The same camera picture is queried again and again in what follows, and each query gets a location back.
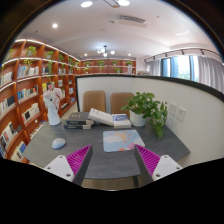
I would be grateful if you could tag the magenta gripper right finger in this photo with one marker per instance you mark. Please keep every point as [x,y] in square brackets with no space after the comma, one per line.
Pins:
[152,166]

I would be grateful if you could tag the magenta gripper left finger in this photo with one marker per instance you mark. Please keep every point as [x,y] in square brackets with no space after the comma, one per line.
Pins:
[72,167]

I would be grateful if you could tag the white computer mouse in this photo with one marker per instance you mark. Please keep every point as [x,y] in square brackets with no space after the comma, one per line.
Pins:
[58,143]

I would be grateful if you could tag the pastel mouse pad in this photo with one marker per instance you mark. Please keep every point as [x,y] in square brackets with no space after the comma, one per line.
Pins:
[121,140]

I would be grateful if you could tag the dark bottom book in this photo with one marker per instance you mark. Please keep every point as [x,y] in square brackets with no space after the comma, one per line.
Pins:
[77,126]

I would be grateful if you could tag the dark book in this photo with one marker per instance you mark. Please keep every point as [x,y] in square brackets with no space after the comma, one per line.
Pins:
[77,126]
[79,118]

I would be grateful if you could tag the dark top book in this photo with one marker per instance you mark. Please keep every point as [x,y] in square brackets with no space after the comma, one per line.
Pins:
[79,118]

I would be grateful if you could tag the blue white book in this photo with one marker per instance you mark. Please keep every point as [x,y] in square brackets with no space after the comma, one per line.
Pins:
[121,121]

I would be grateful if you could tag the white leaning book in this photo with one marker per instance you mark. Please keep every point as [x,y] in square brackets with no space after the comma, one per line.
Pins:
[100,116]

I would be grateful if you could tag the potted green plant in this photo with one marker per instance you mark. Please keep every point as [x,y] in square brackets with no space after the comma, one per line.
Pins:
[145,104]

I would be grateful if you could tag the left brown chair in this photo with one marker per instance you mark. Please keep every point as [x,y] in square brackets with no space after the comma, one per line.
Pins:
[94,99]

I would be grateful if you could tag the brown chair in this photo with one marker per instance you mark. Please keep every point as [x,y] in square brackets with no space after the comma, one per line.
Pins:
[118,100]
[94,99]

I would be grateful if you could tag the white vase with flowers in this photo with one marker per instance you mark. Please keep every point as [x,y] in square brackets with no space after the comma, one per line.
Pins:
[51,99]

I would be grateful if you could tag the right brown chair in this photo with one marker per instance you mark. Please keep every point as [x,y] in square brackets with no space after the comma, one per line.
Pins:
[118,100]

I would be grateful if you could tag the orange wooden bookshelf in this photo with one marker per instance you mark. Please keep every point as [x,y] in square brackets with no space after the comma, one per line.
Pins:
[32,67]

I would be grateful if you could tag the grey window curtain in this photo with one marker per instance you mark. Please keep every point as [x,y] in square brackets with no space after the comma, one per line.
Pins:
[211,73]

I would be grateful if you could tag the ceiling chandelier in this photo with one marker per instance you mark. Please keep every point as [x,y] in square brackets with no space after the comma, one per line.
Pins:
[105,52]

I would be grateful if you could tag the ceiling air vent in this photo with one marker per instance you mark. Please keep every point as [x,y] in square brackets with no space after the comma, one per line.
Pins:
[131,19]

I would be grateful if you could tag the right wall socket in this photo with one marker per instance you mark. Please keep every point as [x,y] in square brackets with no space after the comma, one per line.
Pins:
[180,114]

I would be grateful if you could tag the wall socket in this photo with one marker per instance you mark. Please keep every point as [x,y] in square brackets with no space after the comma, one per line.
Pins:
[180,114]
[172,108]

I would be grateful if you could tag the left wall socket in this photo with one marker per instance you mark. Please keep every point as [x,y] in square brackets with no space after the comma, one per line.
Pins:
[172,108]

